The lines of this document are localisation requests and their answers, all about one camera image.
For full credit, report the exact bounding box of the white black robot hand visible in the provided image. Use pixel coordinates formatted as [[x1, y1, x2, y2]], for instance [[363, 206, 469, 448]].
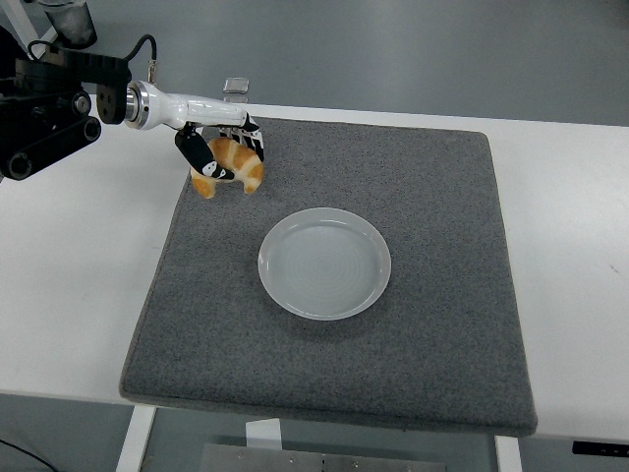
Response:
[[142, 81, 267, 184]]

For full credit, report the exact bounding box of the golden croissant bread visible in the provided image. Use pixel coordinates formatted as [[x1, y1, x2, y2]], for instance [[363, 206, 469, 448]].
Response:
[[190, 136, 265, 201]]

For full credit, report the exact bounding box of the light grey round plate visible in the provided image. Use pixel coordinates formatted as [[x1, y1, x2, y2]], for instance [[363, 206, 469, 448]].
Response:
[[257, 206, 393, 322]]

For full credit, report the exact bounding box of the dark mesh waste bin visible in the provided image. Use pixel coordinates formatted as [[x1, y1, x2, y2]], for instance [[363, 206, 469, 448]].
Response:
[[38, 0, 97, 49]]

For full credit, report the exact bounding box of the person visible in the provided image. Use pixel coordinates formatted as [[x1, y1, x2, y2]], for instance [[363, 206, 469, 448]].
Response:
[[0, 27, 31, 75]]

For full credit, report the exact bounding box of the white table leg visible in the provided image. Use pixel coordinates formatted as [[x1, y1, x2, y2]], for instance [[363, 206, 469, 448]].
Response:
[[493, 435, 523, 472], [115, 406, 157, 472]]

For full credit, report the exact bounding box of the grey felt mat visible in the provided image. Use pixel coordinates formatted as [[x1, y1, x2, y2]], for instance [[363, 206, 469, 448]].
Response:
[[119, 113, 538, 438]]

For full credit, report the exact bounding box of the black table control panel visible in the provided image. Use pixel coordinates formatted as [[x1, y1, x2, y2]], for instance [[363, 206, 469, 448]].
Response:
[[571, 441, 629, 456]]

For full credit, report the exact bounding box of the white furniture frame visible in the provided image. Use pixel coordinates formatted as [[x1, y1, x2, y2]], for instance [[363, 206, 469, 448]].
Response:
[[0, 0, 59, 54]]

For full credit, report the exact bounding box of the white table bracket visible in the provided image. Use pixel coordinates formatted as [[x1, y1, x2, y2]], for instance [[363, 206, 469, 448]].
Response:
[[244, 418, 282, 451]]

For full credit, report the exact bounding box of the black floor cable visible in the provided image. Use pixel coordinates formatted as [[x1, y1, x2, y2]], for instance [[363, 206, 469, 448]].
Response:
[[0, 436, 55, 472]]

